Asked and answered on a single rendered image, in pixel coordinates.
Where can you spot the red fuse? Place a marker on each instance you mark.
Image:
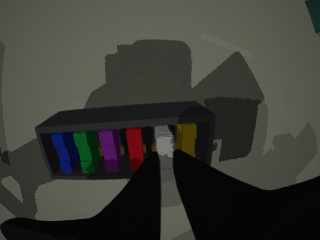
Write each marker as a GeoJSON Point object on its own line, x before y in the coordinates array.
{"type": "Point", "coordinates": [136, 148]}

